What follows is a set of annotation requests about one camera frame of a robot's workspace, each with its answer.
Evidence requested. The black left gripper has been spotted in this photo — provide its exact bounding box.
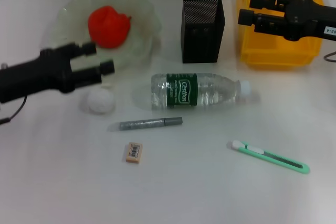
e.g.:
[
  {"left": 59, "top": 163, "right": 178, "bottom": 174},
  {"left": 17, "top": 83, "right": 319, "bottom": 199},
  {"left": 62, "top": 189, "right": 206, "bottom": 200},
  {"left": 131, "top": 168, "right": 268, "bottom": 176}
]
[{"left": 0, "top": 41, "right": 116, "bottom": 104}]

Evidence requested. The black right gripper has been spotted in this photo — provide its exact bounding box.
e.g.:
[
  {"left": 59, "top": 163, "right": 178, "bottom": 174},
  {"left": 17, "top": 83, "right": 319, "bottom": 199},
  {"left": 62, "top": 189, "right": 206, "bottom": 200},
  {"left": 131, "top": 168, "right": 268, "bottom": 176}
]
[{"left": 238, "top": 0, "right": 336, "bottom": 42}]

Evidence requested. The white paper ball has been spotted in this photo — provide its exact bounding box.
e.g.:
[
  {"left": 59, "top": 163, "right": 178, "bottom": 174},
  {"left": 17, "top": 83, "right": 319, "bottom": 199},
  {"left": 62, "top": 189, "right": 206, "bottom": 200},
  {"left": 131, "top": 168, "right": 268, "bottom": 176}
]
[{"left": 85, "top": 83, "right": 116, "bottom": 115}]

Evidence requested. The clear green-label water bottle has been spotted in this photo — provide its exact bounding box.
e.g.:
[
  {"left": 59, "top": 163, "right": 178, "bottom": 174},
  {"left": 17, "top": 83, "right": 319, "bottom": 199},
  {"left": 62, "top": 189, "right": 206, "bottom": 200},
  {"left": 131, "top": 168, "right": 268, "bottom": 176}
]
[{"left": 151, "top": 73, "right": 251, "bottom": 111}]

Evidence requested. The pale green glass plate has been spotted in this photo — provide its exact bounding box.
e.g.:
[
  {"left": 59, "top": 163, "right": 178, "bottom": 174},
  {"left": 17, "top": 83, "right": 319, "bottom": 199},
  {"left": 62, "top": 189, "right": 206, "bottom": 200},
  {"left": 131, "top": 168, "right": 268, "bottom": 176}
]
[{"left": 56, "top": 0, "right": 163, "bottom": 72}]

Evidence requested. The black mesh pen holder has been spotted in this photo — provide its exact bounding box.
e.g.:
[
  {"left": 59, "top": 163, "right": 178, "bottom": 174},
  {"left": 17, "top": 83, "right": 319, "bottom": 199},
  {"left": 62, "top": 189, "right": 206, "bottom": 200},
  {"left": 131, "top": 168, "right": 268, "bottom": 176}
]
[{"left": 180, "top": 0, "right": 226, "bottom": 64}]

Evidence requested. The grey glitter pen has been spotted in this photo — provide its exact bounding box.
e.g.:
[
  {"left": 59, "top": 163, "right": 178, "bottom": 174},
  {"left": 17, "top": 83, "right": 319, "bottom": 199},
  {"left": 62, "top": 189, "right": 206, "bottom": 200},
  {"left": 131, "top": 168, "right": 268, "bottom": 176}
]
[{"left": 107, "top": 116, "right": 184, "bottom": 132}]

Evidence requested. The beige eraser with barcode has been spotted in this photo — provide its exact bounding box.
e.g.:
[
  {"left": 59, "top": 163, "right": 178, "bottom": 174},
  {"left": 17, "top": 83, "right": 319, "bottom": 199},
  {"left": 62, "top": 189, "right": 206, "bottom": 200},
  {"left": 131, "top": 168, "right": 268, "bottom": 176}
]
[{"left": 122, "top": 142, "right": 144, "bottom": 164}]

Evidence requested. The green utility knife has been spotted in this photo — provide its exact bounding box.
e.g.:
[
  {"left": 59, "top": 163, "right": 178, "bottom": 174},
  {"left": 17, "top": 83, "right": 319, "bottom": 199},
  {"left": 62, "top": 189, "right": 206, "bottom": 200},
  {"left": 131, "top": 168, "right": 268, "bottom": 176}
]
[{"left": 227, "top": 140, "right": 311, "bottom": 175}]

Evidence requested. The yellow plastic bin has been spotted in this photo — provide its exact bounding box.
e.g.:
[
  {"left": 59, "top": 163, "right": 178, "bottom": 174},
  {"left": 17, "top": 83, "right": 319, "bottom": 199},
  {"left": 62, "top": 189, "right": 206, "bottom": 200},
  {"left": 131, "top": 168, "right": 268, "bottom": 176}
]
[{"left": 237, "top": 0, "right": 324, "bottom": 70}]

